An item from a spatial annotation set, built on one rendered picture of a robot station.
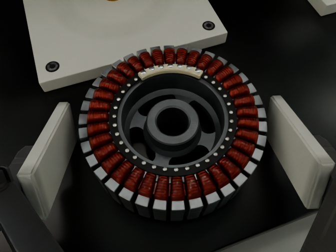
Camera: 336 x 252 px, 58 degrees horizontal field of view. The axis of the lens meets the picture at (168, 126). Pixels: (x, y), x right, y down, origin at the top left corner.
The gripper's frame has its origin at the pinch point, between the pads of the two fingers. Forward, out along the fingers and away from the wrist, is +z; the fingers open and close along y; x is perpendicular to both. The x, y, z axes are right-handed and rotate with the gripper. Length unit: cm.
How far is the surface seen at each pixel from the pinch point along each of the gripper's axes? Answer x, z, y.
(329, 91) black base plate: 0.1, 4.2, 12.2
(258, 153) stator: -0.2, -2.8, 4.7
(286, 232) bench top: -6.7, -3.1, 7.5
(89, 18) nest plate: 4.6, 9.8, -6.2
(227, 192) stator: -1.2, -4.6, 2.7
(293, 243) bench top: -7.0, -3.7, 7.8
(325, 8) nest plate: 4.8, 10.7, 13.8
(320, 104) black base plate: -0.5, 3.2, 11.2
